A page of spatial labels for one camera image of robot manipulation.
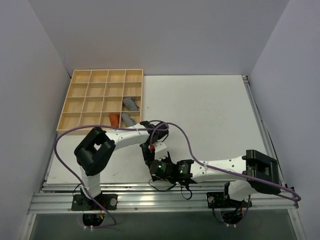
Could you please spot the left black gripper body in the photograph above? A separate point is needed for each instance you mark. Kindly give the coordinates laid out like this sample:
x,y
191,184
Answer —
x,y
146,155

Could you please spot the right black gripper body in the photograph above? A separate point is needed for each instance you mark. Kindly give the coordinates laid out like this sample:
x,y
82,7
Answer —
x,y
155,178

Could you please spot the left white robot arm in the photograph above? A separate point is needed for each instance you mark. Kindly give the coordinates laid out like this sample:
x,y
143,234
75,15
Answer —
x,y
95,150

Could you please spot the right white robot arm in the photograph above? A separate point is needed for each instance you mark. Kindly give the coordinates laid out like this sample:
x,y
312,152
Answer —
x,y
245,175

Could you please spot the grey folded cloth roll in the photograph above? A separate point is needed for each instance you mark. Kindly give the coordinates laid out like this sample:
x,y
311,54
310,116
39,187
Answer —
x,y
127,120

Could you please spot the orange rolled item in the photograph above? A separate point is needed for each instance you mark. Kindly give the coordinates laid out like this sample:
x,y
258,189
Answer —
x,y
114,119

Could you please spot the grey rolled sock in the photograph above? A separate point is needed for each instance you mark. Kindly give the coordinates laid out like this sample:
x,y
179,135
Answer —
x,y
130,104

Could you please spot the wooden compartment tray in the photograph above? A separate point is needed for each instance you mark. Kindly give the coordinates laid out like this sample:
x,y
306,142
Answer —
x,y
93,94

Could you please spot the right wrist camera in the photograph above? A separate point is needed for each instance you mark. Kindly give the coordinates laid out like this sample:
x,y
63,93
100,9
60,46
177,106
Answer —
x,y
159,152

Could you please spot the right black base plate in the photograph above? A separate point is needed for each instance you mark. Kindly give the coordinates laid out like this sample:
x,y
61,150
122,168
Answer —
x,y
217,200

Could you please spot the aluminium rail frame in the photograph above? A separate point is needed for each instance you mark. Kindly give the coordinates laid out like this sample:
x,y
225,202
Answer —
x,y
213,116

